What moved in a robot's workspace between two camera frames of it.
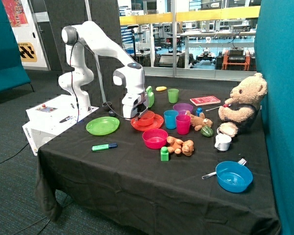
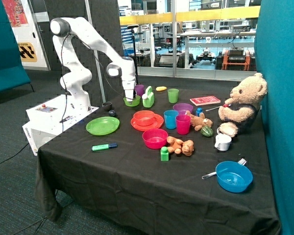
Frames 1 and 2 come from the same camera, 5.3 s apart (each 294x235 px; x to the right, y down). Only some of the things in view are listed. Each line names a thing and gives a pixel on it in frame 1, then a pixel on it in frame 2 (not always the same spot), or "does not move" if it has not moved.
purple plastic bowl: x=182 y=107 does not move
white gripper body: x=134 y=105 to x=129 y=87
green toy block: x=164 y=153 does not move
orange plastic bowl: x=147 y=119 does not move
